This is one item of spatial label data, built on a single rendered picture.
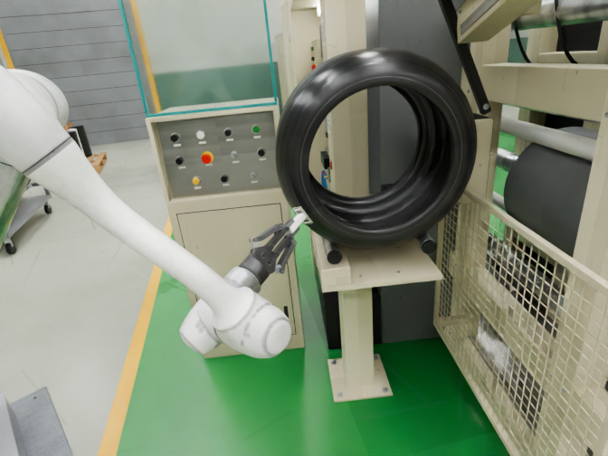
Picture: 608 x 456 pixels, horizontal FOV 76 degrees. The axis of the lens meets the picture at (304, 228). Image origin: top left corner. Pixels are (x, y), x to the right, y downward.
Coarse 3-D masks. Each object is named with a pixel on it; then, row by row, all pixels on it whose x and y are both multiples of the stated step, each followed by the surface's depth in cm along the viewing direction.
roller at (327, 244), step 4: (324, 240) 123; (324, 244) 121; (328, 244) 118; (332, 244) 117; (336, 244) 118; (328, 248) 116; (332, 248) 115; (336, 248) 115; (328, 252) 114; (332, 252) 113; (336, 252) 113; (340, 252) 114; (328, 256) 114; (332, 256) 114; (336, 256) 114; (340, 256) 114; (328, 260) 114; (332, 260) 114; (336, 260) 114; (340, 260) 114
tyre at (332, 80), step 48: (384, 48) 98; (336, 96) 96; (432, 96) 97; (288, 144) 101; (432, 144) 129; (288, 192) 108; (384, 192) 136; (432, 192) 126; (336, 240) 114; (384, 240) 113
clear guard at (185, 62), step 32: (128, 0) 147; (160, 0) 147; (192, 0) 148; (224, 0) 149; (256, 0) 149; (128, 32) 151; (160, 32) 152; (192, 32) 152; (224, 32) 153; (256, 32) 154; (160, 64) 156; (192, 64) 157; (224, 64) 158; (256, 64) 158; (160, 96) 161; (192, 96) 162; (224, 96) 162; (256, 96) 163
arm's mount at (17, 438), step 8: (0, 400) 96; (0, 408) 94; (8, 408) 95; (0, 416) 91; (8, 416) 91; (0, 424) 89; (8, 424) 89; (16, 424) 97; (0, 432) 87; (8, 432) 87; (16, 432) 91; (0, 440) 86; (8, 440) 85; (16, 440) 87; (0, 448) 84; (8, 448) 84; (16, 448) 84; (24, 448) 93
